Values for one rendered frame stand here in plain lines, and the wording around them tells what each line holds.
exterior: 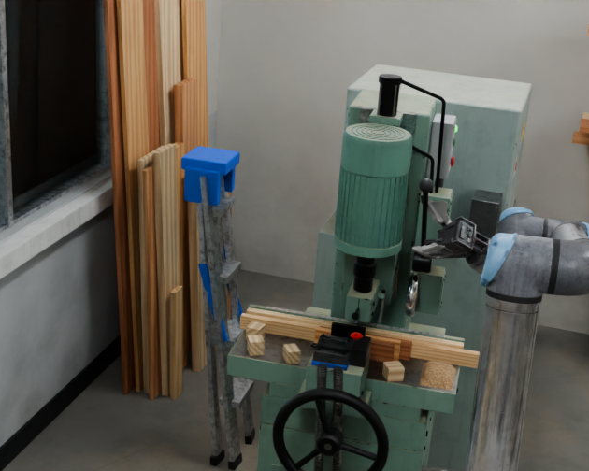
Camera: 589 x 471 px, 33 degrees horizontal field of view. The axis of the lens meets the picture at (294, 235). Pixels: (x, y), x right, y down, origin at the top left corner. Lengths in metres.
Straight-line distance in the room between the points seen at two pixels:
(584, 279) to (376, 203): 0.61
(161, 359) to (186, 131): 0.95
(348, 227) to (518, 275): 0.60
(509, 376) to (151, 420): 2.18
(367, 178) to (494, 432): 0.70
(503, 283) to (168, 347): 2.25
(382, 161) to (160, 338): 1.87
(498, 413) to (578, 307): 2.98
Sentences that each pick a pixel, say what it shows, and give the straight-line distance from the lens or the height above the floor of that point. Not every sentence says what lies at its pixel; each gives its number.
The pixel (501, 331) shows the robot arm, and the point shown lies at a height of 1.26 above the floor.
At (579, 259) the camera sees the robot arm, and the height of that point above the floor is 1.42.
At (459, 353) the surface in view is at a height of 0.94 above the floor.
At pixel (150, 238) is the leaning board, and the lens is 3.87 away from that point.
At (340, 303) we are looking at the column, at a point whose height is 0.94.
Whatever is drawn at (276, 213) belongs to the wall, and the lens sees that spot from 5.20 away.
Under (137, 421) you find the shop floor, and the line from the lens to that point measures 4.03.
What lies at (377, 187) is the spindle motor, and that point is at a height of 1.39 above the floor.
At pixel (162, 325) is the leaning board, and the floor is 0.32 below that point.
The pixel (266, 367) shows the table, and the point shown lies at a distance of 2.61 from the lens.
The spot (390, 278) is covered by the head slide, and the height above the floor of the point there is 1.08.
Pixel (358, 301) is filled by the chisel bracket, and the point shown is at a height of 1.06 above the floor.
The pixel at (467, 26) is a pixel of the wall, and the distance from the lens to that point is 4.75.
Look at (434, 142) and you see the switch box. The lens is 2.77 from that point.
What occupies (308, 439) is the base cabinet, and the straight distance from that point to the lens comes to 2.69.
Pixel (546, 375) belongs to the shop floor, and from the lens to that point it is 4.67.
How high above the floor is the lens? 2.16
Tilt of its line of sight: 22 degrees down
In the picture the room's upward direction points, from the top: 4 degrees clockwise
